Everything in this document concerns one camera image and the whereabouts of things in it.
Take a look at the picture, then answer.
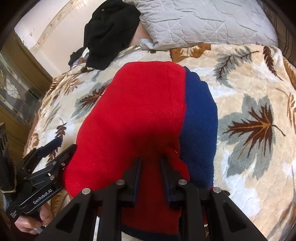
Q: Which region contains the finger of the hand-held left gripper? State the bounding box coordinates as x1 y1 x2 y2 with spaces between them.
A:
23 138 63 168
46 144 78 177

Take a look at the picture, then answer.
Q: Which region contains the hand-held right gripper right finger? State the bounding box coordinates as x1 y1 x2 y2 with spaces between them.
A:
160 159 269 241

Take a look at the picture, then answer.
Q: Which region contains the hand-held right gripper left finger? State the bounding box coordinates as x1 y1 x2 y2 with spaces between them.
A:
43 158 142 241

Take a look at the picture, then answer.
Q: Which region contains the red and blue knit sweater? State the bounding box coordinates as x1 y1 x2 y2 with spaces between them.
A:
62 61 219 241

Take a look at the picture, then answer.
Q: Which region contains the person's left hand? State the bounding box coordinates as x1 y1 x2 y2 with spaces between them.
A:
17 203 54 235

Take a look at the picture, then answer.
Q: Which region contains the wooden door with glass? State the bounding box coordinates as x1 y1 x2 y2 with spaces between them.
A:
0 30 54 131

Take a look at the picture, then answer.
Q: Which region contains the purple and white cloth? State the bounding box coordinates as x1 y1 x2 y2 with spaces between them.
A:
71 59 89 69

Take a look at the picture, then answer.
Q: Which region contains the small dark cloth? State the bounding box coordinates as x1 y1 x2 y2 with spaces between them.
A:
68 47 90 66

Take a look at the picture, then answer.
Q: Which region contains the black garment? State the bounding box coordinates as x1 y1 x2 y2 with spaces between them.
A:
84 0 142 70

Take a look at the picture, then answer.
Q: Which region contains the leaf print blanket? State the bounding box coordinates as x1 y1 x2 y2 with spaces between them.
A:
23 43 296 241

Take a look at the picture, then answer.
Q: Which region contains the grey quilted pillow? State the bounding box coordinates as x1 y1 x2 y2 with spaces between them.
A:
122 0 278 51

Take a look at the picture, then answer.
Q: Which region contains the striped brown cushion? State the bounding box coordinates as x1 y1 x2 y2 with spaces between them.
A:
261 0 296 70

